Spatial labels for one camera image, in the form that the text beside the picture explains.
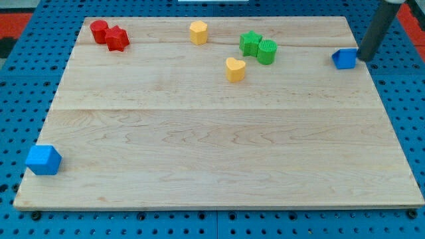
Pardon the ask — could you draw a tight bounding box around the green star block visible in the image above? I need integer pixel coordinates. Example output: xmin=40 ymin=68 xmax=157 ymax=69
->
xmin=239 ymin=31 xmax=263 ymax=57

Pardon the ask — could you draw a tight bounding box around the green cylinder block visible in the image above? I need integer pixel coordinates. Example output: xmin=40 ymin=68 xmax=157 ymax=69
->
xmin=256 ymin=40 xmax=278 ymax=65

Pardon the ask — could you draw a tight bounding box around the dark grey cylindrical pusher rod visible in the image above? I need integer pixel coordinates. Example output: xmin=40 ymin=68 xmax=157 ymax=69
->
xmin=357 ymin=0 xmax=403 ymax=62

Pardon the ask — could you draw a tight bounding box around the blue triangle block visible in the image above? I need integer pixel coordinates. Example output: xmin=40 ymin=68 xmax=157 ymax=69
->
xmin=331 ymin=48 xmax=357 ymax=70

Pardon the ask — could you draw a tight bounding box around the yellow heart block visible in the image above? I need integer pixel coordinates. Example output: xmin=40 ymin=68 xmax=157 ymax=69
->
xmin=226 ymin=57 xmax=246 ymax=83

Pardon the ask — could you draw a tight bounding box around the blue cube block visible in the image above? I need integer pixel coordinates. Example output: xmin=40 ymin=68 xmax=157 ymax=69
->
xmin=25 ymin=145 xmax=62 ymax=175

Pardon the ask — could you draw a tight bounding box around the red star block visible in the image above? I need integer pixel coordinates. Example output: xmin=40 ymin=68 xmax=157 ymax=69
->
xmin=105 ymin=25 xmax=129 ymax=52

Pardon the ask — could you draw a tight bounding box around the wooden board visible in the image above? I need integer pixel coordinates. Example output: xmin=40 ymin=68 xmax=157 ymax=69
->
xmin=14 ymin=17 xmax=424 ymax=211

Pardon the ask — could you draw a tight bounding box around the red cylinder block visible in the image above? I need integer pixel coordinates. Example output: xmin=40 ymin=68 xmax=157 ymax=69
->
xmin=90 ymin=20 xmax=108 ymax=44

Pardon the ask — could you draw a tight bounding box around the yellow hexagon block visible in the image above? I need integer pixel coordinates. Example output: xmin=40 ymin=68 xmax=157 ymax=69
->
xmin=189 ymin=21 xmax=208 ymax=45

